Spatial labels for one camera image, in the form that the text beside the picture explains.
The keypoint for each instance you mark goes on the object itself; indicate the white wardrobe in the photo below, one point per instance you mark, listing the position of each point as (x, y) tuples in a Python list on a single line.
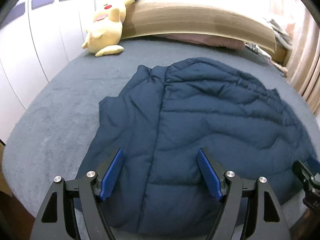
[(37, 42)]

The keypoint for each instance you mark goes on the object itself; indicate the yellow plush toy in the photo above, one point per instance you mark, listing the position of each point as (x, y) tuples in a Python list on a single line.
[(107, 27)]

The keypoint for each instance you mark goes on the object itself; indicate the pink pillow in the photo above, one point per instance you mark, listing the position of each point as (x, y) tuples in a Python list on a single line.
[(212, 41)]

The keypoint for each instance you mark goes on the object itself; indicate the silver grey cloth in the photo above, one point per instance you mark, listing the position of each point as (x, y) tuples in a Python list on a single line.
[(258, 51)]

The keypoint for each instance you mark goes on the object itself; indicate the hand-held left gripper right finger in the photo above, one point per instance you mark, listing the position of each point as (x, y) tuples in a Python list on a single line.
[(208, 177)]

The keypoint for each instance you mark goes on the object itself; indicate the wooden nightstand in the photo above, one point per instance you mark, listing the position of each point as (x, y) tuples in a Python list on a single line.
[(280, 56)]

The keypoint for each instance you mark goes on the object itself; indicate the navy quilted puffer jacket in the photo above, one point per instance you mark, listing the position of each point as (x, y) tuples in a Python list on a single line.
[(200, 110)]

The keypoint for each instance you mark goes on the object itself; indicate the person's right forearm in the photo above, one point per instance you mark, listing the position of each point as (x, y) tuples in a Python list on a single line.
[(308, 226)]

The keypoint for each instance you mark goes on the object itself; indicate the bed with grey sheet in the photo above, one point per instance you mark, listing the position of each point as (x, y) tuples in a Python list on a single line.
[(62, 110)]

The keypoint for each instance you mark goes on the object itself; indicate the pile of clothes and papers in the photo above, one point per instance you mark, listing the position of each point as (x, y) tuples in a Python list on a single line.
[(280, 32)]

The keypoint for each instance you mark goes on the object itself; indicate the wooden headboard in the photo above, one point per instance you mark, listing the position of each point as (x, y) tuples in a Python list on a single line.
[(195, 17)]

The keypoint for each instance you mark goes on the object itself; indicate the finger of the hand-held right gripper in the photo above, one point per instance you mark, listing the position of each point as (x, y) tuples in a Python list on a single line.
[(315, 163), (302, 172)]

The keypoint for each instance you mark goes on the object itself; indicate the beige curtain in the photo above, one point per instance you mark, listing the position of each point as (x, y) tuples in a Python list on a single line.
[(300, 42)]

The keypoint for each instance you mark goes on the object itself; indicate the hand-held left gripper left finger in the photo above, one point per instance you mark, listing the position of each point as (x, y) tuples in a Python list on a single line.
[(111, 177)]

